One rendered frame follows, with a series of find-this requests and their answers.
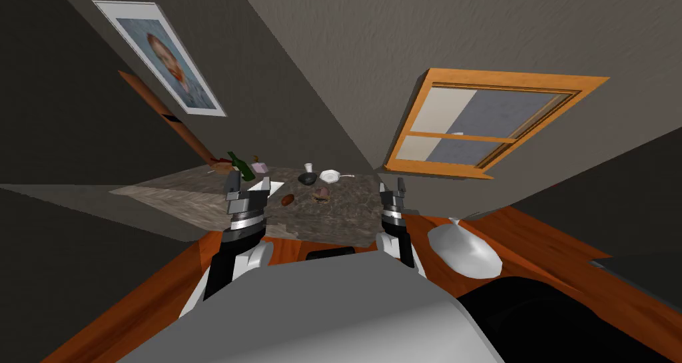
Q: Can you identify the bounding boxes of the framed portrait picture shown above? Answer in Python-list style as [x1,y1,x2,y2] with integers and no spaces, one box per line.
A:
[92,0,228,119]

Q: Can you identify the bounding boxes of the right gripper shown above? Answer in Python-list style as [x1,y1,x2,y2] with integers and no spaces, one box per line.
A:
[378,178,408,214]

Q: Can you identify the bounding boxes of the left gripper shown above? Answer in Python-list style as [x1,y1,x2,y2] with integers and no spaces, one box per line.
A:
[226,169,272,219]

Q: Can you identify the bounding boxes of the white pan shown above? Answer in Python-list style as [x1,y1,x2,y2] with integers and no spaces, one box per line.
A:
[319,169,356,184]

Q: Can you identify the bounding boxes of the wooden framed window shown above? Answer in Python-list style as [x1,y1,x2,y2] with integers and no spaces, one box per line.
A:
[384,67,611,182]

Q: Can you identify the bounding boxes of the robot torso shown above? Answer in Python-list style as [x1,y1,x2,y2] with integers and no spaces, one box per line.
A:
[116,247,507,363]

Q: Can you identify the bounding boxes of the grey marble table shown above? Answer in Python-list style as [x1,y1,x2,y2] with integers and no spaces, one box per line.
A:
[110,164,386,248]

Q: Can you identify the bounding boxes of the green bottle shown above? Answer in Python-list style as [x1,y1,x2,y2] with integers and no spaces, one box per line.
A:
[226,151,256,182]

